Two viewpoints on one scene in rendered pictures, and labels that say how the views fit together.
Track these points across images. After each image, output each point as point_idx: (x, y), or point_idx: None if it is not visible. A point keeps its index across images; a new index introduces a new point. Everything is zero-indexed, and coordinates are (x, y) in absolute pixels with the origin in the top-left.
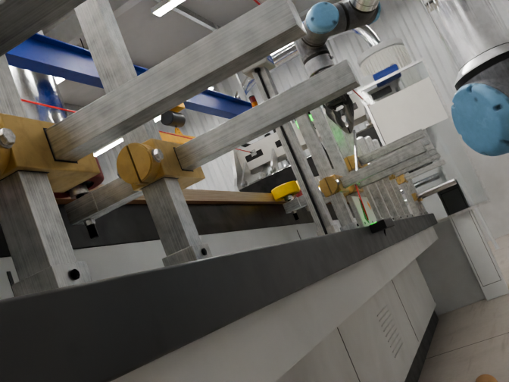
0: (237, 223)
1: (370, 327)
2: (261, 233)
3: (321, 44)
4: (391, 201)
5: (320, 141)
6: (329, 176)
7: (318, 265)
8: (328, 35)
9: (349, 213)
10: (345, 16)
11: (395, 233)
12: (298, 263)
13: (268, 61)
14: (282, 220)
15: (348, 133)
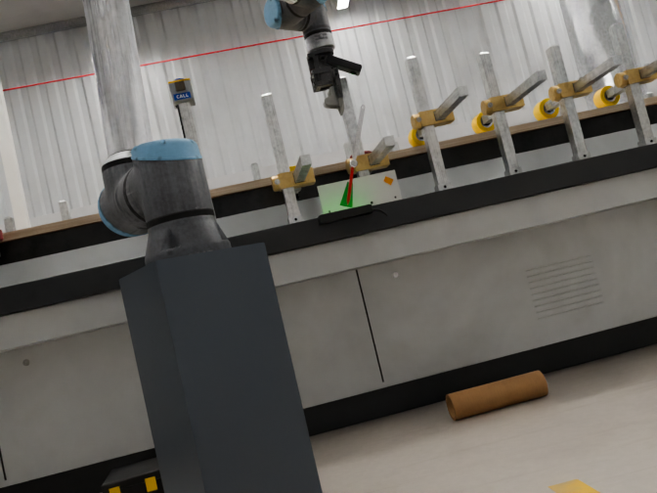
0: None
1: (475, 286)
2: (246, 216)
3: (301, 28)
4: (577, 133)
5: (280, 139)
6: (271, 177)
7: (107, 283)
8: (288, 26)
9: (289, 208)
10: (286, 8)
11: (457, 201)
12: (67, 286)
13: (176, 102)
14: (305, 195)
15: (340, 115)
